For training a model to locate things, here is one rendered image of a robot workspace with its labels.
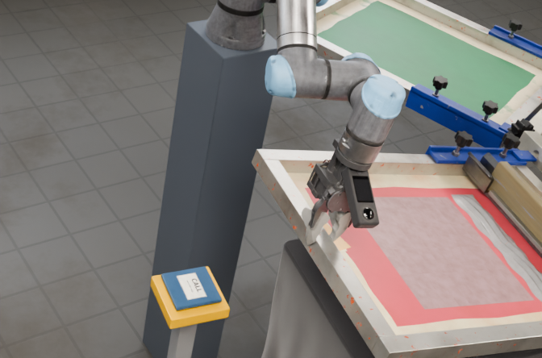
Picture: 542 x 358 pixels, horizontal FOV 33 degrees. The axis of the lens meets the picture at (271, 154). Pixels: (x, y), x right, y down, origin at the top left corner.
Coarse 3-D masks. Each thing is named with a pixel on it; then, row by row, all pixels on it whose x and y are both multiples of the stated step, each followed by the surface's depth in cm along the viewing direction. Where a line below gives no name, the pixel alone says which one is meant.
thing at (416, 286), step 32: (352, 256) 179; (384, 256) 183; (416, 256) 187; (448, 256) 191; (480, 256) 195; (384, 288) 174; (416, 288) 178; (448, 288) 181; (480, 288) 185; (512, 288) 189; (416, 320) 169
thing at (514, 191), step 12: (504, 168) 211; (504, 180) 211; (516, 180) 208; (504, 192) 211; (516, 192) 207; (528, 192) 205; (516, 204) 207; (528, 204) 204; (540, 204) 202; (528, 216) 204; (540, 216) 201; (528, 228) 204; (540, 228) 201; (540, 240) 201
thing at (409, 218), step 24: (384, 192) 204; (408, 192) 208; (432, 192) 211; (456, 192) 215; (480, 192) 219; (384, 216) 195; (408, 216) 199; (432, 216) 202; (456, 216) 206; (504, 216) 213; (360, 240) 185; (384, 240) 188; (408, 240) 191; (432, 240) 194; (456, 240) 197; (480, 240) 201
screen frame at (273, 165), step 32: (256, 160) 194; (288, 160) 195; (320, 160) 199; (384, 160) 209; (416, 160) 214; (288, 192) 184; (320, 256) 172; (352, 288) 165; (352, 320) 163; (384, 320) 160; (384, 352) 155; (416, 352) 157; (448, 352) 162; (480, 352) 166
